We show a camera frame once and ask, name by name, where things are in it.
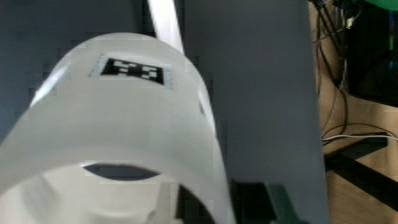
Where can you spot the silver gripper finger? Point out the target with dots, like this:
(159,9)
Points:
(262,204)

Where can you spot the white lamp hood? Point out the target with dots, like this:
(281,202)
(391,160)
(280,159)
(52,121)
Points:
(113,146)

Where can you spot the black equipment box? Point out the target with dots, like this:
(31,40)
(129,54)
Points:
(372,54)

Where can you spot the white L-shaped fence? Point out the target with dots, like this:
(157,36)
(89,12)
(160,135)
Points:
(164,16)

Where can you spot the black table leg frame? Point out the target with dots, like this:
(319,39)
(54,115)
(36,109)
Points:
(363,176)

